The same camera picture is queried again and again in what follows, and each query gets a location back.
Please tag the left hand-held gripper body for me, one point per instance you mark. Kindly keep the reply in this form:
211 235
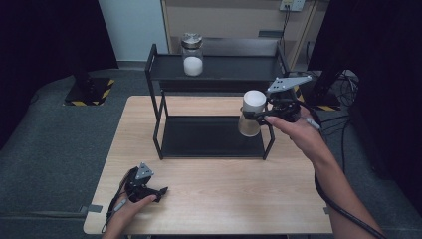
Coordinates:
137 191

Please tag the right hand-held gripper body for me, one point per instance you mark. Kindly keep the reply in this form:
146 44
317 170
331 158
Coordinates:
283 106

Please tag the jar with white lid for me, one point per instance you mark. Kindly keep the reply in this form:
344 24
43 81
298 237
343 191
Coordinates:
252 101

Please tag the black metal shelf rack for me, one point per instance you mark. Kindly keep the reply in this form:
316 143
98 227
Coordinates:
212 136

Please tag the glass jar with metal lid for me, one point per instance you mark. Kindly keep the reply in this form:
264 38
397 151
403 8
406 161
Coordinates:
192 64

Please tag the person's left hand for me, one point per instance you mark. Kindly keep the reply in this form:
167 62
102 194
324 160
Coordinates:
124 214

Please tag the person's right hand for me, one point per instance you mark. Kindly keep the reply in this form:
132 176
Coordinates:
303 134

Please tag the black stand with striped base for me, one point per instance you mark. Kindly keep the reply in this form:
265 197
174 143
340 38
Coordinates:
323 96
88 94

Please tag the grey bar on cabinet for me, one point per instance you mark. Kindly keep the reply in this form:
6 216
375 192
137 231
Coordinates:
270 34

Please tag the beige wooden cabinet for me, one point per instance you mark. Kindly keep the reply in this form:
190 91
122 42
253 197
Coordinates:
225 23

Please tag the black curtain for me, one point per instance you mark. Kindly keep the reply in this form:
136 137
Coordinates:
40 49
384 66

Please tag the grey table bracket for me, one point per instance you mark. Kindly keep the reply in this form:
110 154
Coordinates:
326 210
93 208

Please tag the white wall socket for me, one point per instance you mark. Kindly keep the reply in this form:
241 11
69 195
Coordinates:
293 4

